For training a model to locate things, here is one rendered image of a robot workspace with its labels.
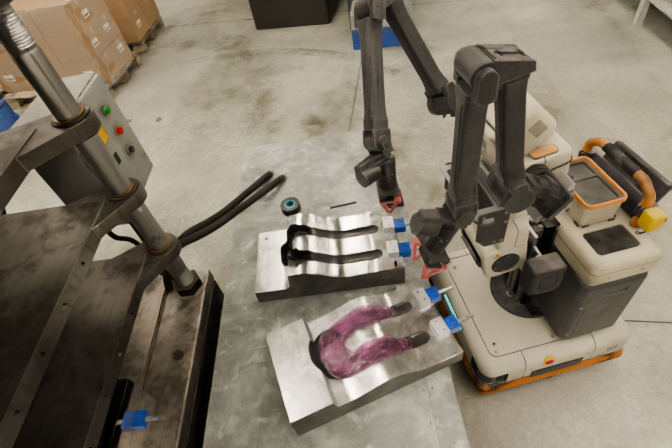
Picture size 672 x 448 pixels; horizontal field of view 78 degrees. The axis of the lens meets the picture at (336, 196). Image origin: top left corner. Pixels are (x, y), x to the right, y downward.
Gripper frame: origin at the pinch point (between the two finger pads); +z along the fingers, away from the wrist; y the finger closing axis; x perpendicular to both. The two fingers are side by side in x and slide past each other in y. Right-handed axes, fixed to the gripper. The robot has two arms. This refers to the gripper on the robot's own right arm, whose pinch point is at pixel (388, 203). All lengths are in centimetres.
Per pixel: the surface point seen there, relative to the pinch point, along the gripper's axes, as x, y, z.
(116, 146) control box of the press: -85, -18, -25
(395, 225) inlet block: 2.0, 0.5, 10.7
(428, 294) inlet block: 7.5, 26.7, 14.5
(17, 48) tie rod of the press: -75, 9, -70
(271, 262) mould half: -42.7, 5.3, 15.8
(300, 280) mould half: -31.8, 17.0, 12.2
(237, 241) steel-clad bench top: -58, -12, 22
